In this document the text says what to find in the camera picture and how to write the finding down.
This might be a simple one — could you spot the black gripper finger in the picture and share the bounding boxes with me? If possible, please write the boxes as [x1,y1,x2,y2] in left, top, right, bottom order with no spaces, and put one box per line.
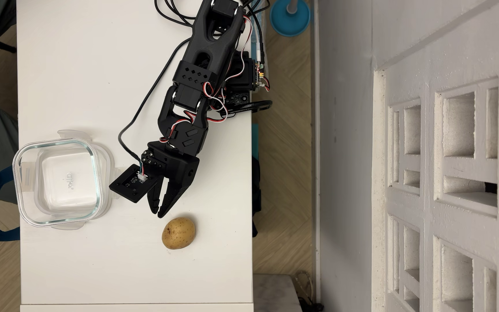
[158,165,199,218]
[147,176,165,214]

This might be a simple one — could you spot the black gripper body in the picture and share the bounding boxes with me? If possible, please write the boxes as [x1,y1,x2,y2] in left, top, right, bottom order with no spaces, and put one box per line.
[141,141,201,183]

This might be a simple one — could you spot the brown potato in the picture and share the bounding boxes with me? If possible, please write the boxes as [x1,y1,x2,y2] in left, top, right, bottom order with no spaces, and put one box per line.
[161,217,197,250]

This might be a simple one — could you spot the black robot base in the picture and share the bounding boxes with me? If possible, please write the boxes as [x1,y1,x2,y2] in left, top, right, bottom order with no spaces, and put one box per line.
[224,49,259,109]

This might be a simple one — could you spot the clear glass food container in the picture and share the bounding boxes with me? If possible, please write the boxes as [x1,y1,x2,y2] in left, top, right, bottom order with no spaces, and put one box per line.
[19,129,116,231]

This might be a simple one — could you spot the black object beside table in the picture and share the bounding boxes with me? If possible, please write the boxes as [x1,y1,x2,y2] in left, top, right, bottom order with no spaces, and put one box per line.
[252,156,262,238]

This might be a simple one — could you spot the black table clamp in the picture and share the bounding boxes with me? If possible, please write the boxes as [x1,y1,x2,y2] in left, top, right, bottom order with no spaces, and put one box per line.
[219,100,273,120]

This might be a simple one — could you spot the small controller circuit board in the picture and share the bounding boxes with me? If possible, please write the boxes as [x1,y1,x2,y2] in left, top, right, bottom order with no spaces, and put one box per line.
[254,61,272,92]

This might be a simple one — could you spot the grey marble side table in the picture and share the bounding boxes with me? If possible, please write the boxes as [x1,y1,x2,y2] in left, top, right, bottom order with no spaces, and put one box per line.
[253,274,303,312]

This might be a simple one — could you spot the blue round stand base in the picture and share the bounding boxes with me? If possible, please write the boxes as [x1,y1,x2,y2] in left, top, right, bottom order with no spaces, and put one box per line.
[269,0,311,37]

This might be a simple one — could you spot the white lattice block panel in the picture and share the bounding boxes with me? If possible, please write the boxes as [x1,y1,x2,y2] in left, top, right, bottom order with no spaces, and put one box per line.
[373,69,499,312]

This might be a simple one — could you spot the black square wrist camera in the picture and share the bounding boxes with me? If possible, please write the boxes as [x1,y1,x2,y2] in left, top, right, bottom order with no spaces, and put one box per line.
[109,164,160,204]

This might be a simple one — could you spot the thin black camera cable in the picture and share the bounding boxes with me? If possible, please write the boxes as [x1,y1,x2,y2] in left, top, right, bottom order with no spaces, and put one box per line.
[118,38,191,167]

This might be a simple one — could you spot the red white servo wires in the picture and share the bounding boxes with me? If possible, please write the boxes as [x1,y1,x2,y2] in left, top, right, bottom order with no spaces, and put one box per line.
[159,15,254,144]

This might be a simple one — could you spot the white plug cable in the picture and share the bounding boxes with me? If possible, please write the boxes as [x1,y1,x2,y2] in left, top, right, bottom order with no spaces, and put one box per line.
[255,17,268,66]

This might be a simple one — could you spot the black looped cable bundle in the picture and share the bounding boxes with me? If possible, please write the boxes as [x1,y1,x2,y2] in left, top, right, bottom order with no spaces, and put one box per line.
[154,0,272,29]

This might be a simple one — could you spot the brown coiled cord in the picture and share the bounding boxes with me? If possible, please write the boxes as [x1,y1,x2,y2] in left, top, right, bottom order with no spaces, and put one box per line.
[292,270,325,312]

